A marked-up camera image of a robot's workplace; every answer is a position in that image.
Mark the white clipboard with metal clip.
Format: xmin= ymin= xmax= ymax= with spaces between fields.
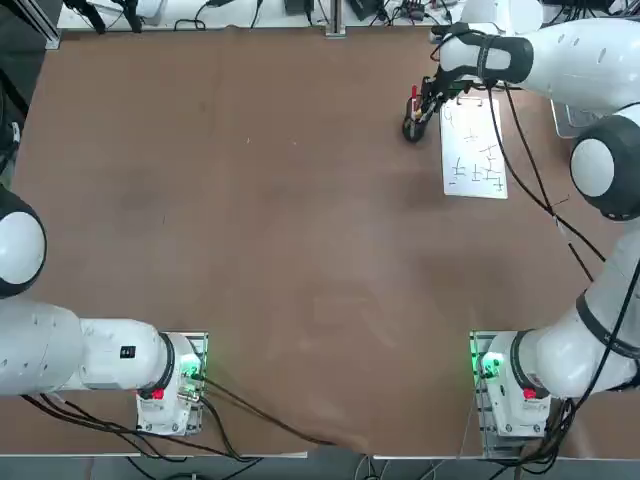
xmin=438 ymin=95 xmax=510 ymax=201

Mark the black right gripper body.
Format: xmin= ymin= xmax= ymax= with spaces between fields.
xmin=422 ymin=72 xmax=472 ymax=104

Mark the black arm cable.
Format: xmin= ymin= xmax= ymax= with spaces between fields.
xmin=502 ymin=83 xmax=596 ymax=284
xmin=485 ymin=84 xmax=609 ymax=264

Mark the silver mesh letter tray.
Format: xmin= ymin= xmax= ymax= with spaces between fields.
xmin=549 ymin=99 xmax=609 ymax=139

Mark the aluminium profile post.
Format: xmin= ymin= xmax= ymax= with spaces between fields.
xmin=17 ymin=0 xmax=62 ymax=50
xmin=324 ymin=0 xmax=349 ymax=39

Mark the black mesh pen holder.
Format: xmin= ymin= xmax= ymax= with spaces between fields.
xmin=400 ymin=97 xmax=432 ymax=145

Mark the white A4 paper sheet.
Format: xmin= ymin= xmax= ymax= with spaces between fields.
xmin=439 ymin=98 xmax=509 ymax=200

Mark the black tripod leg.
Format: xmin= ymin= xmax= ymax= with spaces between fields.
xmin=119 ymin=0 xmax=144 ymax=32
xmin=63 ymin=0 xmax=107 ymax=35

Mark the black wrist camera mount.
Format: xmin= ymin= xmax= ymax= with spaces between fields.
xmin=430 ymin=22 xmax=472 ymax=44

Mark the black base cable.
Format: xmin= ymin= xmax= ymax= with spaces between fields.
xmin=19 ymin=392 xmax=261 ymax=464
xmin=199 ymin=374 xmax=339 ymax=447
xmin=517 ymin=389 xmax=579 ymax=466

